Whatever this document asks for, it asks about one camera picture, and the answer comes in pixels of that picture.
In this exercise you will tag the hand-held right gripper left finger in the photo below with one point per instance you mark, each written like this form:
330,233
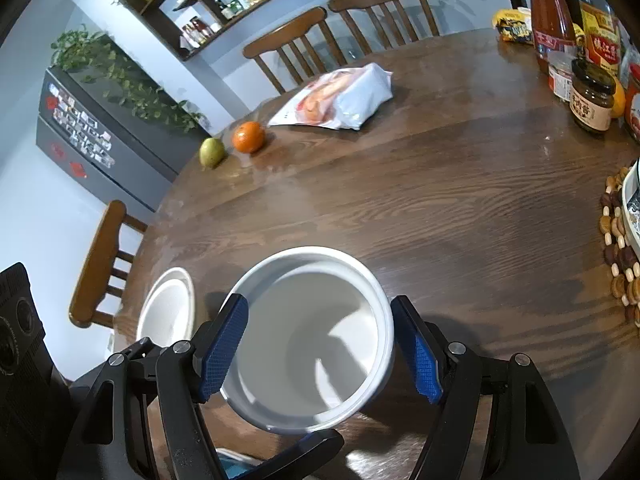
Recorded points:
225,346

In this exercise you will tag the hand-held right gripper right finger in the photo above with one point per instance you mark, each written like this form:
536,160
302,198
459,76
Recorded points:
425,361

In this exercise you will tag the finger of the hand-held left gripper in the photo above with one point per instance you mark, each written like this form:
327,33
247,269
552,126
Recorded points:
310,455

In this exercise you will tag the large white ribbed bowl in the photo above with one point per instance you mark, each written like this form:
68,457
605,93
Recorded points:
167,310

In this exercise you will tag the white straight-sided bowl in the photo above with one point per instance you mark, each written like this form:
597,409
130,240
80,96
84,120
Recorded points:
305,340

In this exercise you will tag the blue patterned square plate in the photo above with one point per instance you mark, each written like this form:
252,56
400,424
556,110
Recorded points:
636,215

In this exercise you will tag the white square plate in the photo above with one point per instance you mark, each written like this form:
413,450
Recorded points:
626,200

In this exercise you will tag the wooden chair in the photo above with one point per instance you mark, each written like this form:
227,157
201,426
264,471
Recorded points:
97,270
295,40
385,7

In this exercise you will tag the green pear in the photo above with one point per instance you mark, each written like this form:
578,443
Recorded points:
211,151

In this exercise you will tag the orange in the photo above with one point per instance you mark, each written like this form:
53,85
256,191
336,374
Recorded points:
248,137
620,100

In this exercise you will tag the wooden bead trivet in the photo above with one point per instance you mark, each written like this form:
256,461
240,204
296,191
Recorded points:
617,260

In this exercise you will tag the dark grey fridge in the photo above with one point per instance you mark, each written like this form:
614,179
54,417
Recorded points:
115,145

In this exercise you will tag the group of fridge magnets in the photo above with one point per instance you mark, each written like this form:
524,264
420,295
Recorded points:
80,125

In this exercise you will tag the white snack packet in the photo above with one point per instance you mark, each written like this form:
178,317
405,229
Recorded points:
345,97

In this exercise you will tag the green trailing plant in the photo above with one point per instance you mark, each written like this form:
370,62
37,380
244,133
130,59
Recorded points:
125,85

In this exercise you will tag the beige-label sauce jar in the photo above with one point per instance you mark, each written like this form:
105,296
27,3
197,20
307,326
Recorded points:
592,102

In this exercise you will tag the small red-label jar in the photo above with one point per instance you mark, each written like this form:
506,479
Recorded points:
560,77

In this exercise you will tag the yellow snack packet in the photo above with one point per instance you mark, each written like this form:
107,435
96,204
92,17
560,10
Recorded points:
515,27

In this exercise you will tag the red sauce bottle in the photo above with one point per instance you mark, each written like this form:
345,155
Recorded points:
550,10

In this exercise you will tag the yellow-capped vinegar bottle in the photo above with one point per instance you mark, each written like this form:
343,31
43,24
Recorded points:
602,30

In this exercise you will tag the dark wooden wall shelf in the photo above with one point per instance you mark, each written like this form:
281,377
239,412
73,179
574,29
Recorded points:
220,5

